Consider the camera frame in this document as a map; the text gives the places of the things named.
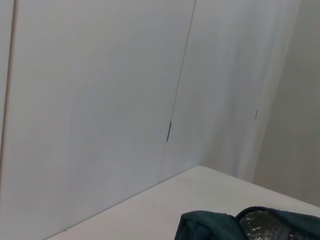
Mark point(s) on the dark teal fabric bag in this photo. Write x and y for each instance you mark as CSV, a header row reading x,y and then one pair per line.
x,y
212,225

